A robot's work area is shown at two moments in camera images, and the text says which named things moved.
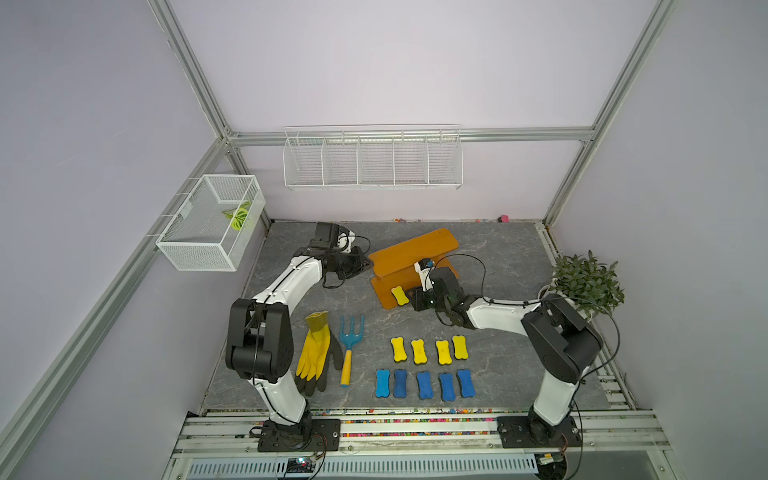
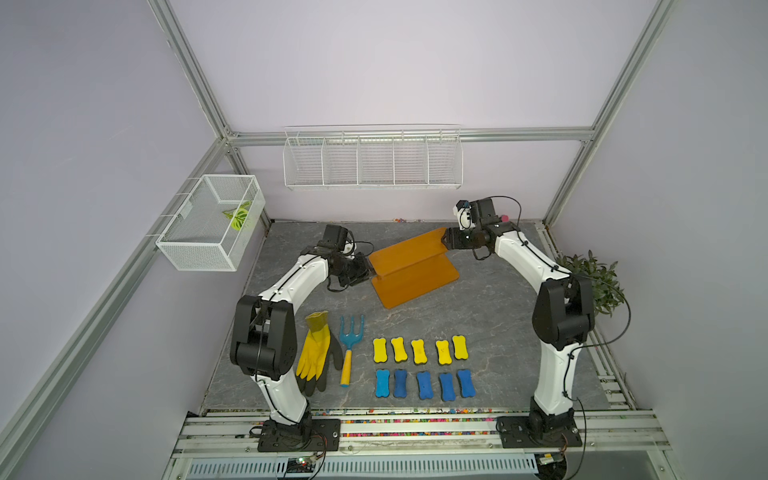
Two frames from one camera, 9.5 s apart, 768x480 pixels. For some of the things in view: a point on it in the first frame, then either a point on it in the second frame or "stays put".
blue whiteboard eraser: [382, 382] stays put
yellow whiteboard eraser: [419, 352] stays put
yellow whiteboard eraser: [400, 295] -> [379, 349]
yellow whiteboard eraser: [399, 349] stays put
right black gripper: [415, 299] -> [454, 238]
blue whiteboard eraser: [425, 385] stays put
